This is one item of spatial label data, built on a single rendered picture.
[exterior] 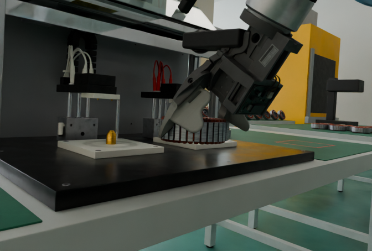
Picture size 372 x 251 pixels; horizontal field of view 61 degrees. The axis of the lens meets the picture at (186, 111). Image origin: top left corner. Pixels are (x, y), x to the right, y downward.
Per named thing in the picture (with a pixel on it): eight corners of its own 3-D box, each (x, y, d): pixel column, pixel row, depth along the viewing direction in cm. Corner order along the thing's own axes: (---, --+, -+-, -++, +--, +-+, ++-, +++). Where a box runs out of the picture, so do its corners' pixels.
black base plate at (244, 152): (314, 160, 78) (314, 151, 78) (55, 212, 33) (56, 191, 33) (182, 138, 112) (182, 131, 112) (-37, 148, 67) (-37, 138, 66)
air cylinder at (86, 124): (97, 141, 74) (98, 118, 74) (66, 142, 69) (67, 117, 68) (87, 139, 77) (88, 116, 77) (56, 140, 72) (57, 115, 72)
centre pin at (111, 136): (117, 144, 63) (118, 130, 63) (109, 144, 61) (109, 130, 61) (112, 142, 64) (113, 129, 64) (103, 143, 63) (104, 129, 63)
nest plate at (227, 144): (236, 146, 80) (237, 141, 80) (195, 150, 69) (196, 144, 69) (194, 139, 90) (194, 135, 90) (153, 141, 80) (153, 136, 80)
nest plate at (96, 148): (164, 152, 63) (164, 146, 63) (94, 158, 52) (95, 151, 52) (121, 143, 73) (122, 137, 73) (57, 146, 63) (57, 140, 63)
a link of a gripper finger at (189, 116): (168, 151, 40) (222, 102, 40) (145, 122, 43) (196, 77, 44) (177, 158, 43) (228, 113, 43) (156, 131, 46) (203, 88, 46)
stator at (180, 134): (242, 142, 50) (243, 119, 50) (193, 146, 42) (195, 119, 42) (191, 136, 58) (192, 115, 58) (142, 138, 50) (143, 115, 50)
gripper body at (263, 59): (228, 119, 40) (282, 33, 35) (190, 82, 45) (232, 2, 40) (261, 119, 45) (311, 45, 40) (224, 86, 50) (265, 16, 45)
